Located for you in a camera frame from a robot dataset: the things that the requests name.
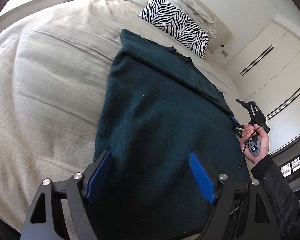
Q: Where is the dark green knit sweater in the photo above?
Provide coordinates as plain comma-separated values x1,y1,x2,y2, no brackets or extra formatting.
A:
91,29,249,239

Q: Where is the black jacket right forearm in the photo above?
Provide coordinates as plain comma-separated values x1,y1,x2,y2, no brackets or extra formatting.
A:
251,155,300,239

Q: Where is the person's right hand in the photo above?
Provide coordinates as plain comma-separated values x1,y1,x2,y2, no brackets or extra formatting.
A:
240,124,269,165

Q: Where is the cream upholstered headboard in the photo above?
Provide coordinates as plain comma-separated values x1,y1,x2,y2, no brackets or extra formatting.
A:
194,0,232,53

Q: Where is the zebra print pillow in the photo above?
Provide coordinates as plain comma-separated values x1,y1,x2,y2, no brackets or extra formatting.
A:
139,0,210,59

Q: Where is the beige bed cover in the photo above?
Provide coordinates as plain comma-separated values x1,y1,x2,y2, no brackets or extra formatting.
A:
0,0,249,231

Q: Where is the crumpled white duvet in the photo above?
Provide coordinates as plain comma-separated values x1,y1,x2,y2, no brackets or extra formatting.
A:
172,0,217,38

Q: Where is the white wardrobe with black handles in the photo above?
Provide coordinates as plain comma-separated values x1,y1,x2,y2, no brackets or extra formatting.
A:
224,23,300,154

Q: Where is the wall power socket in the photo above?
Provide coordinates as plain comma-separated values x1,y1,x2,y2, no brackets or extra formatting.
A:
221,50,228,57

